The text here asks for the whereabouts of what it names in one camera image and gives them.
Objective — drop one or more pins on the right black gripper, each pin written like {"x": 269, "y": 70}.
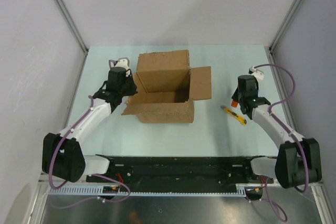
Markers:
{"x": 234, "y": 96}

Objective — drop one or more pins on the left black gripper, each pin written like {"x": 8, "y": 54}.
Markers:
{"x": 133, "y": 89}

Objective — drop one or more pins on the orange cosmetic tube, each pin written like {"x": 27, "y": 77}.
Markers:
{"x": 234, "y": 104}

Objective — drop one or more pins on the yellow utility knife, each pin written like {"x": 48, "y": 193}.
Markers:
{"x": 238, "y": 117}

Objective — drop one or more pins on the brown cardboard express box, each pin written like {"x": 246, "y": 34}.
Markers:
{"x": 167, "y": 87}

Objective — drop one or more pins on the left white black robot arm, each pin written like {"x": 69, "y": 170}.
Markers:
{"x": 62, "y": 153}

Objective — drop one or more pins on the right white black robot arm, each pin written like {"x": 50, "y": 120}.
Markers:
{"x": 298, "y": 162}

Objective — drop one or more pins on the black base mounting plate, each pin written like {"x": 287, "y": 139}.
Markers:
{"x": 180, "y": 174}

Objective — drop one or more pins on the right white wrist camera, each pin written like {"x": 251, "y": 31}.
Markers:
{"x": 258, "y": 74}

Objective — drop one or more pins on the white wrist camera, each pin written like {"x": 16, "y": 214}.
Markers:
{"x": 258, "y": 74}
{"x": 123, "y": 62}

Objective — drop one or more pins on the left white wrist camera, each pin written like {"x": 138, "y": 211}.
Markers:
{"x": 123, "y": 62}

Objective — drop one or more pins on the right aluminium side rail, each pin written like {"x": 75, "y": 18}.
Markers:
{"x": 284, "y": 96}

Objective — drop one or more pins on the white slotted cable duct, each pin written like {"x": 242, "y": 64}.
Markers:
{"x": 106, "y": 190}

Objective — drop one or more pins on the left aluminium frame post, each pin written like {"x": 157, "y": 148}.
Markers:
{"x": 61, "y": 5}

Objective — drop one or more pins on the aluminium frame post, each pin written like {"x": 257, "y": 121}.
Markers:
{"x": 61, "y": 5}
{"x": 288, "y": 19}

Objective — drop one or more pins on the right aluminium frame post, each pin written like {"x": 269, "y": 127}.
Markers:
{"x": 288, "y": 19}

